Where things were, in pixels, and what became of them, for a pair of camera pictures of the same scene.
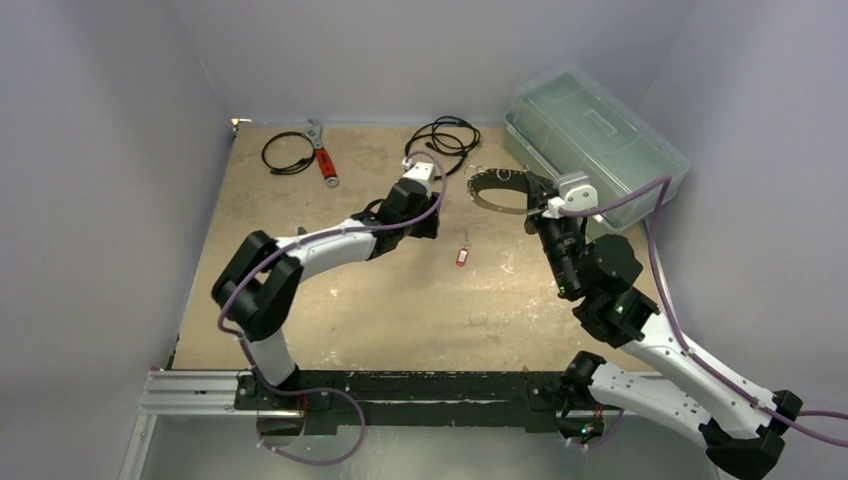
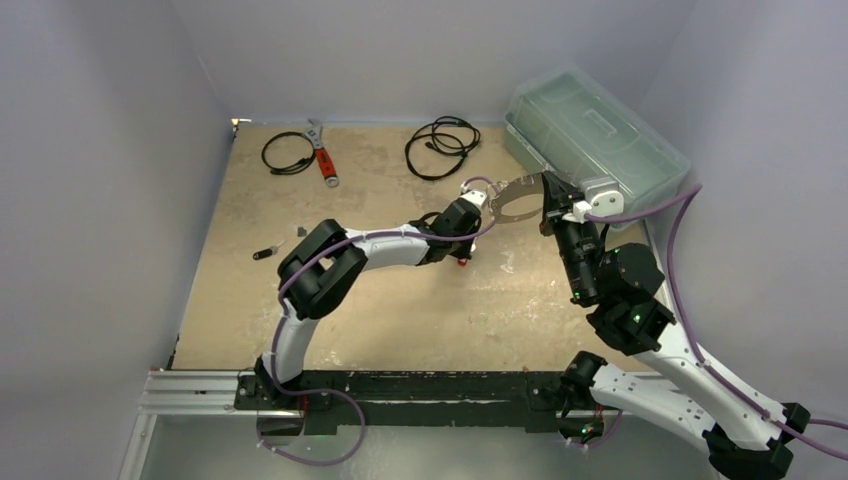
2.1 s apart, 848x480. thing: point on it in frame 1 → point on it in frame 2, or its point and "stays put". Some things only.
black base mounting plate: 330,399 stays put
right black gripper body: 542,204 → 556,218
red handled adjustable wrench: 315,137 stays put
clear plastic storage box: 565,121 stays put
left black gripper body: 424,229 → 461,248
